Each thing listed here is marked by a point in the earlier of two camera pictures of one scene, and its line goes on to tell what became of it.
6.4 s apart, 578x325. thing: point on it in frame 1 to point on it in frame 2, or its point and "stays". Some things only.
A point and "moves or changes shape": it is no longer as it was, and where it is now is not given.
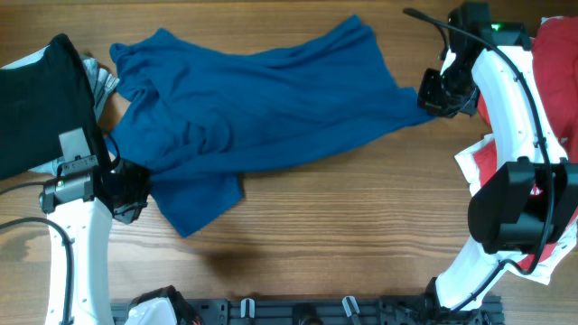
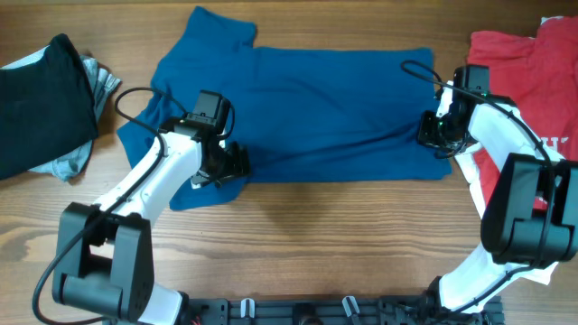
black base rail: (334, 311) stays
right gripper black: (439, 95) to (432, 136)
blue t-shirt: (198, 106) moves or changes shape
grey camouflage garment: (101, 85) stays
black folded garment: (41, 100) stays
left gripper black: (131, 194) to (236, 162)
